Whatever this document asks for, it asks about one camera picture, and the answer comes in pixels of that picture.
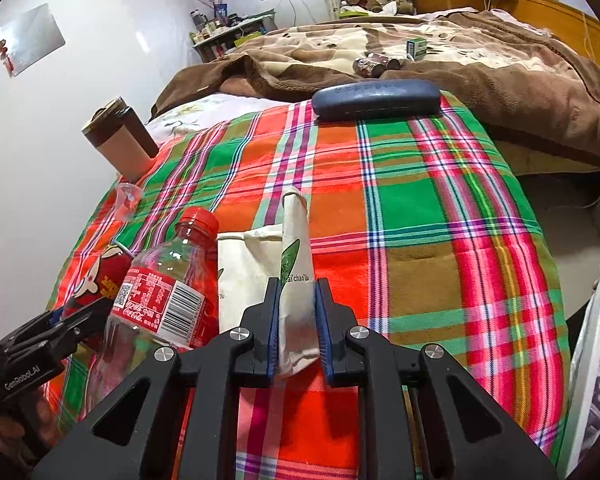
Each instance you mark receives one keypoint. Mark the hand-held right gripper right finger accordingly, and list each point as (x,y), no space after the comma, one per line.
(322,320)

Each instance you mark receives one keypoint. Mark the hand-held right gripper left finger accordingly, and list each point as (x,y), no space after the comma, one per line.
(275,320)

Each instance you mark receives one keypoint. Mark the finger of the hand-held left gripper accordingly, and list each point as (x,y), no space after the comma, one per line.
(30,325)
(75,330)

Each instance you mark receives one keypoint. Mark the white paper bag green print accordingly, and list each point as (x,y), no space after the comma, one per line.
(245,270)
(297,270)

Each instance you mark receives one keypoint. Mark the red cartoon drink can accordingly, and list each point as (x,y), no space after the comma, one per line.
(100,280)

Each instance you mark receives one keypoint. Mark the clear bottle red cap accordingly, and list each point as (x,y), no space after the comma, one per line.
(155,300)

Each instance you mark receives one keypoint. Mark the white waste bin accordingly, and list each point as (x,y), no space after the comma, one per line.
(585,340)

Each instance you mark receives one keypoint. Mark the person's left hand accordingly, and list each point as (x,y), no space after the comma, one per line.
(50,420)

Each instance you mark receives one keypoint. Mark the small clear cup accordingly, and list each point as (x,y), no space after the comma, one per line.
(127,197)

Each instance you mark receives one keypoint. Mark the colourful plaid cloth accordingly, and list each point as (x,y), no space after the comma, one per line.
(420,210)

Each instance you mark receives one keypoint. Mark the floral bed sheet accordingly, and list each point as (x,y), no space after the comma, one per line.
(205,110)

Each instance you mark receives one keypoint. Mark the dark blue glasses case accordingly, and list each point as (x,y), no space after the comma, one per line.
(375,100)

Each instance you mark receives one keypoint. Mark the small printed can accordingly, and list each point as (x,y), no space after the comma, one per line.
(391,63)
(367,66)

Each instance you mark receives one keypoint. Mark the beige bed mattress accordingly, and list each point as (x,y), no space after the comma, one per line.
(570,220)

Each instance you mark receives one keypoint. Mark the cluttered desk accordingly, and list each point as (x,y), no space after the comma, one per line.
(220,42)

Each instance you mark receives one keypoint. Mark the small green box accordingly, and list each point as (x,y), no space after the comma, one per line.
(416,49)

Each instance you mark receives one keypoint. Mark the brown patterned blanket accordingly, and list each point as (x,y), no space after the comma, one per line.
(530,95)

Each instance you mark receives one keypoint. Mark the wooden headboard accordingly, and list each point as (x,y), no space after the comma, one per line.
(555,15)

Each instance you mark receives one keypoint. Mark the silver wall sheet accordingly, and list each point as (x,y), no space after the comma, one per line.
(30,40)

